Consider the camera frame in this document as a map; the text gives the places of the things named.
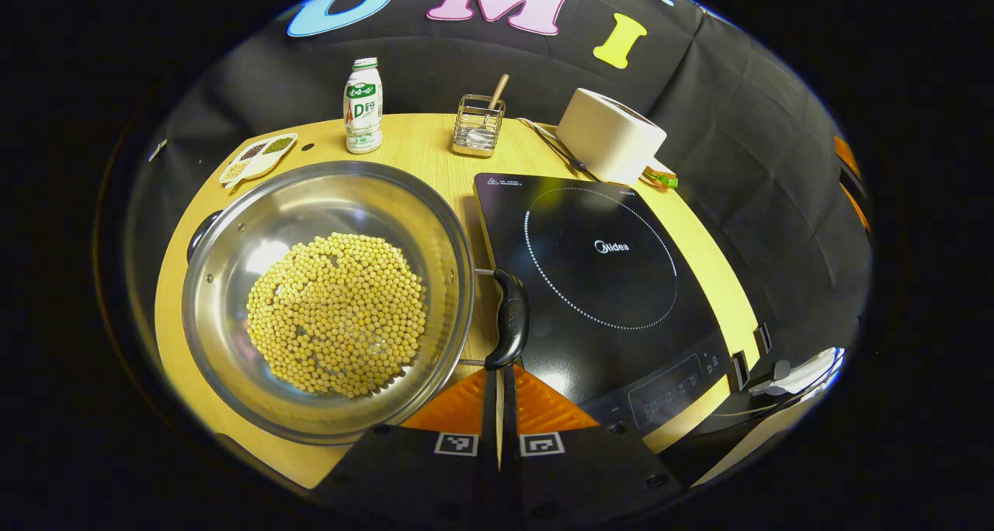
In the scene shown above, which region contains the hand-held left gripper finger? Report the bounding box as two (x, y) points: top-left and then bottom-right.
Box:
(501, 364), (686, 518)
(318, 364), (502, 518)

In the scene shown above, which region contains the black induction cooktop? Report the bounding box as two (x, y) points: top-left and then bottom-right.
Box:
(474, 172), (735, 431)

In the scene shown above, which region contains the stainless steel pot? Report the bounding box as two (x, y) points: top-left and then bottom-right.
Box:
(181, 161), (531, 446)

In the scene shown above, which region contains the black backdrop cloth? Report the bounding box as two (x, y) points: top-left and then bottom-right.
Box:
(124, 0), (872, 361)

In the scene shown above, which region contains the pile of yellow soybeans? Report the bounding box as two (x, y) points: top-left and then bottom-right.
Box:
(246, 232), (428, 398)

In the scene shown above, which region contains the white toaster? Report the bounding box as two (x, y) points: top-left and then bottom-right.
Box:
(556, 88), (668, 186)

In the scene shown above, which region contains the white drink bottle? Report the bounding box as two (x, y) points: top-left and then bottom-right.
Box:
(342, 57), (384, 155)

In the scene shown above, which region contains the white divided bean dish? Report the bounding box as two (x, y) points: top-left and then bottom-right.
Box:
(219, 132), (298, 188)

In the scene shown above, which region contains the black toaster cable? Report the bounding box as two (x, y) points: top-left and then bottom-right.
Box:
(516, 117), (599, 181)

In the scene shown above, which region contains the wire utensil holder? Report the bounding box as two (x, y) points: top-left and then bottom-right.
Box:
(453, 94), (506, 158)

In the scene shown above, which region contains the wooden handled spoon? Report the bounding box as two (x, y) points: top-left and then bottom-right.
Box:
(466, 74), (511, 148)

